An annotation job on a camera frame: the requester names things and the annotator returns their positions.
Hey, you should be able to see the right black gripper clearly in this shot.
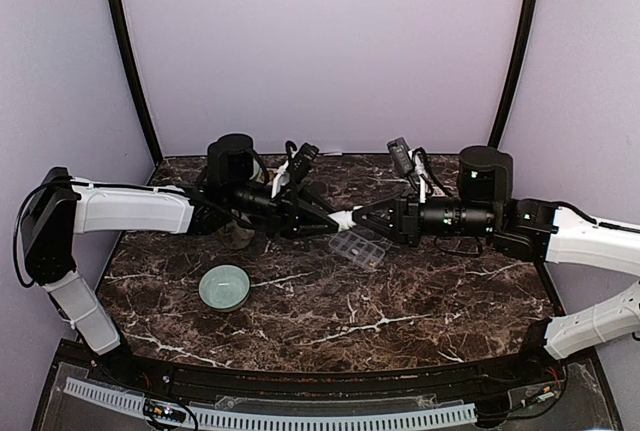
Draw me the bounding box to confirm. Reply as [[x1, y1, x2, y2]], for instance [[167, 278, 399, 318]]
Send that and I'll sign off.
[[352, 188, 497, 249]]

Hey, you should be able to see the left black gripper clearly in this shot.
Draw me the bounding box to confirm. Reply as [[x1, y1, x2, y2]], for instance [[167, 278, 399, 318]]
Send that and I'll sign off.
[[227, 179, 346, 240]]

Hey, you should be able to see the small white vial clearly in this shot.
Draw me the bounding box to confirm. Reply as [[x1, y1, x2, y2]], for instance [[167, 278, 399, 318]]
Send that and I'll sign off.
[[329, 206, 360, 232]]

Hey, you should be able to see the clear plastic pill organizer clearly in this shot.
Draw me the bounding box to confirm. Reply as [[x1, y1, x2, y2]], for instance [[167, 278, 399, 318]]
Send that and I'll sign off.
[[329, 230, 391, 270]]

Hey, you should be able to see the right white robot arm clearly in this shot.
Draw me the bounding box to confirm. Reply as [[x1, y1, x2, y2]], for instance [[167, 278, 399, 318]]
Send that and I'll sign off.
[[352, 196, 639, 385]]

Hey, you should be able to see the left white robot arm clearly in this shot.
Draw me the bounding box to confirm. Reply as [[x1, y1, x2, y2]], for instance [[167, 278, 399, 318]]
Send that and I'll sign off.
[[12, 167, 354, 387]]

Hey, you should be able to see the square floral plate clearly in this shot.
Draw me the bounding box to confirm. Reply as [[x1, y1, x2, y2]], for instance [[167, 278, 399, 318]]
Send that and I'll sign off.
[[267, 168, 289, 186]]

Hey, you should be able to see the white ceramic mug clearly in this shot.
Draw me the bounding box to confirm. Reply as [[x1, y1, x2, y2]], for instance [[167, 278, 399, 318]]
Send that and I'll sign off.
[[217, 223, 255, 250]]

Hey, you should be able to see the celadon bowl front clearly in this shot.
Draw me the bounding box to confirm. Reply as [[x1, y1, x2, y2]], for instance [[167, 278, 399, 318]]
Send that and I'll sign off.
[[198, 264, 251, 312]]

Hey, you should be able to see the white slotted cable duct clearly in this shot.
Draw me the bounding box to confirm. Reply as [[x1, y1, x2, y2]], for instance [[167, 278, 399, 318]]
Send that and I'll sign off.
[[63, 378, 478, 430]]

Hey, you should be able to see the black front rail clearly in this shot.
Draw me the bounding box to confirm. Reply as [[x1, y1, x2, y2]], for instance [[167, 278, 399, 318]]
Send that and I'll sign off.
[[51, 340, 593, 409]]

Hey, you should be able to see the right black frame post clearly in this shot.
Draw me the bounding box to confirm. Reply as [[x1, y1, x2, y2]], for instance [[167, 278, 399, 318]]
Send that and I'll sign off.
[[487, 0, 537, 149]]

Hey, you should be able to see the black frame post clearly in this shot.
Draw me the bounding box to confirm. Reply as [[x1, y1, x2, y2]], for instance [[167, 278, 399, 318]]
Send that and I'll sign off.
[[487, 0, 537, 149], [107, 0, 164, 166]]

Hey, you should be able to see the left black frame post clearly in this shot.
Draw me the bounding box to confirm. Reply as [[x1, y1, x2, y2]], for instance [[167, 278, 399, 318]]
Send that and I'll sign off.
[[107, 0, 164, 166]]

